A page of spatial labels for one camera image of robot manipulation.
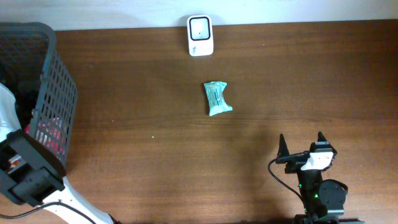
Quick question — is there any dark grey plastic basket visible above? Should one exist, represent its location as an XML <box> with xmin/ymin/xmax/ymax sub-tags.
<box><xmin>1</xmin><ymin>22</ymin><xmax>78</xmax><ymax>164</ymax></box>

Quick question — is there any teal wet wipes pack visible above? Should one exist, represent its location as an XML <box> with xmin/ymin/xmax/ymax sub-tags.
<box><xmin>203</xmin><ymin>81</ymin><xmax>233</xmax><ymax>116</ymax></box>

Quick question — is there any white barcode scanner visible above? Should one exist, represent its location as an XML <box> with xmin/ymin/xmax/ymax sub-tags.
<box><xmin>187</xmin><ymin>15</ymin><xmax>214</xmax><ymax>57</ymax></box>

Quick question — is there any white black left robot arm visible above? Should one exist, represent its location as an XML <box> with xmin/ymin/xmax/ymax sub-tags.
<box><xmin>1</xmin><ymin>85</ymin><xmax>116</xmax><ymax>223</ymax></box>

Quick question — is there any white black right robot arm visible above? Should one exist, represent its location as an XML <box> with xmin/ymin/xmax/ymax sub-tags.
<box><xmin>267</xmin><ymin>132</ymin><xmax>362</xmax><ymax>224</ymax></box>

